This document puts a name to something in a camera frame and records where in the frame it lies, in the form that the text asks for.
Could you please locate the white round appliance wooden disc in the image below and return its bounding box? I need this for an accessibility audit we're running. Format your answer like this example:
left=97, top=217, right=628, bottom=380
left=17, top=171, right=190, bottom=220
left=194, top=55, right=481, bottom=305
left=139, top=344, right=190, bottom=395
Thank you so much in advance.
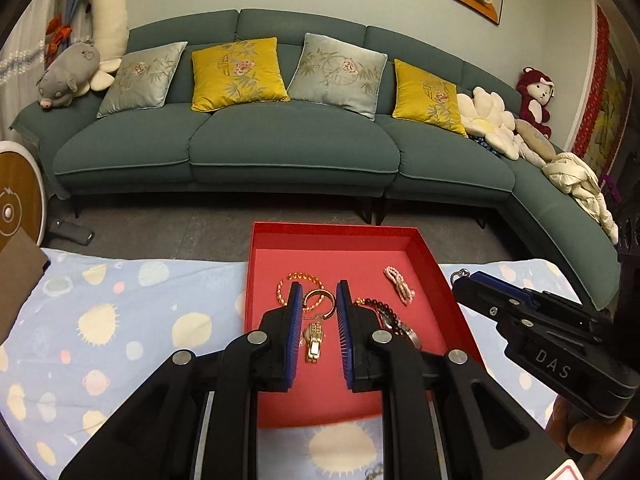
left=0, top=140, right=48, bottom=248

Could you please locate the green sofa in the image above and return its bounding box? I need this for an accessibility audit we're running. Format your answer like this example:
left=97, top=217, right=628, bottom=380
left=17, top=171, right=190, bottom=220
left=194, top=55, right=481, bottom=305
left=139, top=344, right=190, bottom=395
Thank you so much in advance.
left=10, top=7, right=621, bottom=311

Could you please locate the silver watch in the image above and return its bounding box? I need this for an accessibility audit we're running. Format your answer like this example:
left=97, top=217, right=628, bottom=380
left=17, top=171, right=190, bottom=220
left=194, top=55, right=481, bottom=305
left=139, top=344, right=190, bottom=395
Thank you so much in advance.
left=380, top=310, right=423, bottom=351

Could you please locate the red wall hanging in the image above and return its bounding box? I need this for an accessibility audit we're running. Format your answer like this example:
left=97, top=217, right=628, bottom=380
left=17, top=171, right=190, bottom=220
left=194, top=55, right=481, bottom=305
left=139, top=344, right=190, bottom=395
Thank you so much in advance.
left=570, top=2, right=633, bottom=176

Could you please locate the grey floral cushion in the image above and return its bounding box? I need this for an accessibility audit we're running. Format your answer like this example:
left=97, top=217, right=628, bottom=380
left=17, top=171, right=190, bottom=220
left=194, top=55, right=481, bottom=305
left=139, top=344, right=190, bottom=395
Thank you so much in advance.
left=96, top=41, right=188, bottom=119
left=286, top=32, right=389, bottom=121

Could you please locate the red white paper card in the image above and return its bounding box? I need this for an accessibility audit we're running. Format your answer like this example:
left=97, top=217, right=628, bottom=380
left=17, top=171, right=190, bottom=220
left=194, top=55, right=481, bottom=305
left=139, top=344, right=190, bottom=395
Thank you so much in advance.
left=542, top=460, right=588, bottom=480

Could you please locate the gold bead bracelet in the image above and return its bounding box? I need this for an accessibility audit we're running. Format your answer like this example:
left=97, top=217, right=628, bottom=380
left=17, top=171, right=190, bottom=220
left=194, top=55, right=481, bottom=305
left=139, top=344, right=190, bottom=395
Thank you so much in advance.
left=276, top=271, right=321, bottom=307

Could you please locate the red monkey plush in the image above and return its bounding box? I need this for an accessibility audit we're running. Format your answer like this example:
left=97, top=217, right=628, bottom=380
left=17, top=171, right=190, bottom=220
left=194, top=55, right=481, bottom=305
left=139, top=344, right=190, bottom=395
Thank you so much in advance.
left=515, top=66, right=556, bottom=141

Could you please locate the black speaker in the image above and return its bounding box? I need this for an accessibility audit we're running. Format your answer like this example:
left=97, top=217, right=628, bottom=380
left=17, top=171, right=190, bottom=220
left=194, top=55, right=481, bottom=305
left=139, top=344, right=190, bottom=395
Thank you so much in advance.
left=612, top=200, right=640, bottom=261

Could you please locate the white flower cushion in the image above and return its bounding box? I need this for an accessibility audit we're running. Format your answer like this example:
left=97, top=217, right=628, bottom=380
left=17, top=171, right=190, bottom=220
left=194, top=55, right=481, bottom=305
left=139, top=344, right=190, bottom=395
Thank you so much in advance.
left=456, top=86, right=526, bottom=161

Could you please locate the yellow floral cushion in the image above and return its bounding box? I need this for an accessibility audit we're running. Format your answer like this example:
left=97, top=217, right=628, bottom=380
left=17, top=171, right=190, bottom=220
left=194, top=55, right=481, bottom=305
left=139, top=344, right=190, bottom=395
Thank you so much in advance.
left=391, top=58, right=469, bottom=138
left=190, top=36, right=291, bottom=112

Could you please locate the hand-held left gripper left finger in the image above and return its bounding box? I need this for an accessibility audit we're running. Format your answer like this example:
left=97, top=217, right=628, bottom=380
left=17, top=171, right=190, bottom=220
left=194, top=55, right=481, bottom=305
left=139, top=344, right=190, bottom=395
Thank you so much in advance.
left=59, top=280, right=305, bottom=480

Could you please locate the dark grey floor device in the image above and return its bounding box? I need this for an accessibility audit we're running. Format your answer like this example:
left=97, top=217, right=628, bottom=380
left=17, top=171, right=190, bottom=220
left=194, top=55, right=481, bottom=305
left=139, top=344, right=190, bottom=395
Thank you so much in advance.
left=49, top=220, right=96, bottom=246

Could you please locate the gold bangle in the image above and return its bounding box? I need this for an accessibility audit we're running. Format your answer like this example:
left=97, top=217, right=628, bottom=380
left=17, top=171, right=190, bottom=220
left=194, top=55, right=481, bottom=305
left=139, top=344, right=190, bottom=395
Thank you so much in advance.
left=304, top=288, right=337, bottom=318

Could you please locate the red cardboard box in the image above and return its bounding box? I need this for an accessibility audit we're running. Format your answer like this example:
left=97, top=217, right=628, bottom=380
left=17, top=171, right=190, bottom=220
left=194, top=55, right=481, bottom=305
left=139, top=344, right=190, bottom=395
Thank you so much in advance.
left=243, top=221, right=486, bottom=428

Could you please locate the dark bead bracelet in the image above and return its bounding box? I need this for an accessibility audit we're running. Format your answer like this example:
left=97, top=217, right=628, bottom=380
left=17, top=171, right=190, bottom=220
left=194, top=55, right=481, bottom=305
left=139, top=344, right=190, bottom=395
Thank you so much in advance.
left=356, top=297, right=401, bottom=333

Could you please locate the grey pig plush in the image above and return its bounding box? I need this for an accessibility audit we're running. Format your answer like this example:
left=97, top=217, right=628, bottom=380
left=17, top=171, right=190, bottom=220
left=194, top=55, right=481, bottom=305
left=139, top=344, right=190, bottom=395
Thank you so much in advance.
left=36, top=40, right=103, bottom=110

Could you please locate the beige round plush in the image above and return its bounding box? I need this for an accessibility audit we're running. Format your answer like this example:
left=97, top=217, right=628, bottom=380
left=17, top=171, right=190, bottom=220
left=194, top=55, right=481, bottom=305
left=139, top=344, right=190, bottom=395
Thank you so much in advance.
left=515, top=119, right=557, bottom=166

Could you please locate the white curtain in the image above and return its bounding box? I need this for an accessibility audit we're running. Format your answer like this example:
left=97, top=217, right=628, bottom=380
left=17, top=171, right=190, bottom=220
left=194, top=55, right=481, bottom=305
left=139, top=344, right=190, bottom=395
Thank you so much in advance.
left=0, top=0, right=96, bottom=91

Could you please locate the brown cardboard sheet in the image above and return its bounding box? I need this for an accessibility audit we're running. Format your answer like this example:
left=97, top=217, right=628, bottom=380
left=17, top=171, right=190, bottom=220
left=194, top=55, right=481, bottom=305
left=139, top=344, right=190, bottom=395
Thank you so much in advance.
left=0, top=232, right=51, bottom=343

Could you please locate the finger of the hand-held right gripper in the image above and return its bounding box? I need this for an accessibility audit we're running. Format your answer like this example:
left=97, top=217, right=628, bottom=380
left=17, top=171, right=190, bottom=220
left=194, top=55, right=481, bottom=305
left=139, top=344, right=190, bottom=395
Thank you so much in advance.
left=470, top=271, right=582, bottom=312
left=451, top=278, right=532, bottom=333

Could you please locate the cream crumpled blanket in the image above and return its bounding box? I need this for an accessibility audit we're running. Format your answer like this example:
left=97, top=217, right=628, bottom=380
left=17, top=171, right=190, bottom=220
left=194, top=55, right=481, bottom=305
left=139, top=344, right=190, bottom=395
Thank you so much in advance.
left=542, top=151, right=621, bottom=246

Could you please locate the red curtain ornament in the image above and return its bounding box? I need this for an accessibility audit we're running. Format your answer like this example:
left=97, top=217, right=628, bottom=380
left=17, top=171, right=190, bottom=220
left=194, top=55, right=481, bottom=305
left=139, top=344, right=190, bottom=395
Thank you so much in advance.
left=45, top=16, right=73, bottom=56

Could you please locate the pearl bracelet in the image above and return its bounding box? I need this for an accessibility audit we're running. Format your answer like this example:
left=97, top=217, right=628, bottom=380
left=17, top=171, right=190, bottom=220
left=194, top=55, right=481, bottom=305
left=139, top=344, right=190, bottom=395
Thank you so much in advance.
left=383, top=265, right=417, bottom=306

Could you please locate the person's right hand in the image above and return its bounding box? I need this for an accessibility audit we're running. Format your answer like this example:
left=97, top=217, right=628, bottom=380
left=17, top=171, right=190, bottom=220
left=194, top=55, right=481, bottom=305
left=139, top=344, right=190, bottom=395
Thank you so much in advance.
left=545, top=395, right=633, bottom=458

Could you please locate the light blue printed tablecloth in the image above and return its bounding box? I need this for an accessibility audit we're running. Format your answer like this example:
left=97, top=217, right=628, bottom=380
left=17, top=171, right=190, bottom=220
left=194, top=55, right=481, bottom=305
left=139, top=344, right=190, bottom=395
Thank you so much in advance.
left=0, top=247, right=601, bottom=480

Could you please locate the gold watch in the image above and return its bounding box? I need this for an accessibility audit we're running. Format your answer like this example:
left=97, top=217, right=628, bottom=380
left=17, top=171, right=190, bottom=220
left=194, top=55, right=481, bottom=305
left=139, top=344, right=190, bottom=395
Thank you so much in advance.
left=303, top=322, right=325, bottom=365

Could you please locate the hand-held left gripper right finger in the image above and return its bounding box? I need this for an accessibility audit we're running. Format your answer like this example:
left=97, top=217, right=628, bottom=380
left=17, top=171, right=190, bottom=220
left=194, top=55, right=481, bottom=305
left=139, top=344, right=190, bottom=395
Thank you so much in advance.
left=336, top=280, right=573, bottom=480

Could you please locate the white llama plush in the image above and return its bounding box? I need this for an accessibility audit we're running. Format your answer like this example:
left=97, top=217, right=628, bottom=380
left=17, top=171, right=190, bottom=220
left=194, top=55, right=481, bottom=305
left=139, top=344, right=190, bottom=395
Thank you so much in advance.
left=82, top=0, right=130, bottom=91

